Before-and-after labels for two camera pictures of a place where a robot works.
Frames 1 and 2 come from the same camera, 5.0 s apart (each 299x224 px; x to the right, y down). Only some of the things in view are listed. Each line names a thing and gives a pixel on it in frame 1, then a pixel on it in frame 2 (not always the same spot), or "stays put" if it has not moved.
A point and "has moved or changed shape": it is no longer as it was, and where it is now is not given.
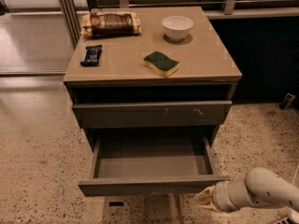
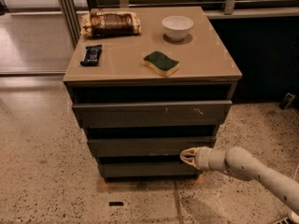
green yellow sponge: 161,63 stays put
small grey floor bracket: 288,99 stays put
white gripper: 220,195 -> 204,159
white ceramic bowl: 177,27 stays put
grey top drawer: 150,114 stays put
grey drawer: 150,166 has moved or changed shape
